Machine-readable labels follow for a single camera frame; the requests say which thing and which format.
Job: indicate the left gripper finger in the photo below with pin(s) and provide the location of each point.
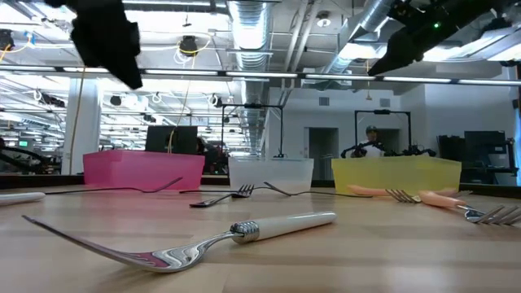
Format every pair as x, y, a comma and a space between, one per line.
122, 73
134, 73

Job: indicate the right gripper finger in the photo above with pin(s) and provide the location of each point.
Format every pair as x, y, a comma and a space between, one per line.
392, 55

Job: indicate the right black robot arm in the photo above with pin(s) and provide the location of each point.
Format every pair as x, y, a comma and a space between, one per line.
480, 12

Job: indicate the white pillar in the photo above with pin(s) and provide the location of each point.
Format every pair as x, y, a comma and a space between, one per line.
91, 130

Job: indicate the black monitor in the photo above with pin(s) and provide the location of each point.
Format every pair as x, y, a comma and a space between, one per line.
158, 140

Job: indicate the round ceiling fixture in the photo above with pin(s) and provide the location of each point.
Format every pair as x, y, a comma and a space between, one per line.
323, 21

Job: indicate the person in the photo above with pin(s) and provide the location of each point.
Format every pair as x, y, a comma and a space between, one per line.
207, 154
371, 131

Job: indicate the pink plastic bin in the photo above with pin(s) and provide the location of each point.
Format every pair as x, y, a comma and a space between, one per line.
142, 171

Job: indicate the yellow plastic bin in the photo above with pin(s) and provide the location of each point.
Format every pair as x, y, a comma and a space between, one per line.
395, 175

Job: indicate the green exit sign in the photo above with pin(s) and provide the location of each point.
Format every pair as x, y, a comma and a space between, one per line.
23, 143

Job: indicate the dark equipment rack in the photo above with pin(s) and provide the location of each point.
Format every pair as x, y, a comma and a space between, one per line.
484, 142

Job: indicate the horizontal light bar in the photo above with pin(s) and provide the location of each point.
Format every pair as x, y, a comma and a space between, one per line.
264, 74

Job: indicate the clear plastic bin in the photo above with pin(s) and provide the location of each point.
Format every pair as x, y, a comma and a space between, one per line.
285, 173

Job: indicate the black rig frame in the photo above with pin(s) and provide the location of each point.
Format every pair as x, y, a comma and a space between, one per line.
252, 106
382, 111

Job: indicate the silver ventilation duct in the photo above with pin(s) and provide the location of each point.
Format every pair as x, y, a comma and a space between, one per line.
249, 32

